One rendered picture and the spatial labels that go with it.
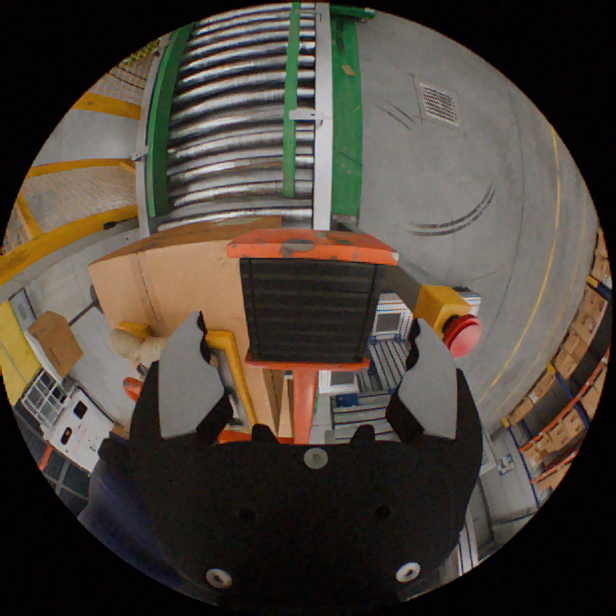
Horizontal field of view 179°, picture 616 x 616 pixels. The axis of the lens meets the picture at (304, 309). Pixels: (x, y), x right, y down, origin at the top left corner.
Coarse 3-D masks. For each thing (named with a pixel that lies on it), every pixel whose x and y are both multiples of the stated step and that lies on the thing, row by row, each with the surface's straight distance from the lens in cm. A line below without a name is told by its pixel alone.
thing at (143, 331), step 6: (120, 324) 49; (126, 324) 47; (132, 324) 46; (138, 324) 45; (144, 324) 44; (126, 330) 47; (132, 330) 45; (138, 330) 44; (144, 330) 42; (150, 330) 44; (138, 336) 45; (144, 336) 44; (138, 366) 49; (138, 372) 50
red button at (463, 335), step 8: (448, 320) 31; (456, 320) 28; (464, 320) 28; (472, 320) 29; (448, 328) 28; (456, 328) 28; (464, 328) 28; (472, 328) 29; (480, 328) 31; (448, 336) 28; (456, 336) 28; (464, 336) 29; (472, 336) 30; (448, 344) 29; (456, 344) 29; (464, 344) 30; (472, 344) 32; (456, 352) 30; (464, 352) 32
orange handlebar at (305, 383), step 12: (300, 372) 16; (312, 372) 16; (132, 384) 34; (300, 384) 17; (312, 384) 17; (132, 396) 37; (300, 396) 19; (312, 396) 19; (300, 408) 20; (312, 408) 21; (300, 420) 23; (228, 432) 35; (240, 432) 35; (300, 432) 26
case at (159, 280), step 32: (192, 224) 71; (224, 224) 50; (256, 224) 41; (128, 256) 39; (160, 256) 34; (192, 256) 30; (224, 256) 28; (96, 288) 54; (128, 288) 43; (160, 288) 36; (192, 288) 32; (224, 288) 29; (128, 320) 48; (160, 320) 40; (224, 320) 32; (256, 384) 42; (256, 416) 55
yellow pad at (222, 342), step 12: (216, 336) 33; (228, 336) 32; (216, 348) 34; (228, 348) 33; (228, 360) 35; (228, 372) 37; (240, 372) 38; (228, 384) 40; (240, 384) 40; (240, 396) 44; (240, 408) 47; (252, 408) 50; (240, 420) 53; (252, 420) 53
